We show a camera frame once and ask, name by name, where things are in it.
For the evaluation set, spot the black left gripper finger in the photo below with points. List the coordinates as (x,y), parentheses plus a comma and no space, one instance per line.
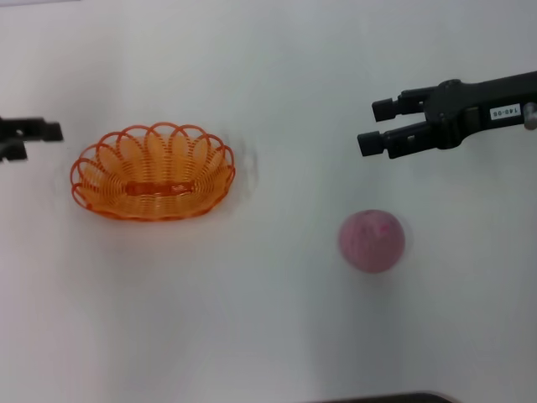
(38,131)
(14,152)

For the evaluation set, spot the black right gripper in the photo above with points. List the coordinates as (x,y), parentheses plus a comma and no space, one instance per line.
(457,109)

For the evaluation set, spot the pink peach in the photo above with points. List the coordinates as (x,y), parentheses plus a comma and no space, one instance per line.
(371,243)

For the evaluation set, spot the orange woven plastic basket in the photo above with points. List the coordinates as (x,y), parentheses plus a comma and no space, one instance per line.
(159,189)

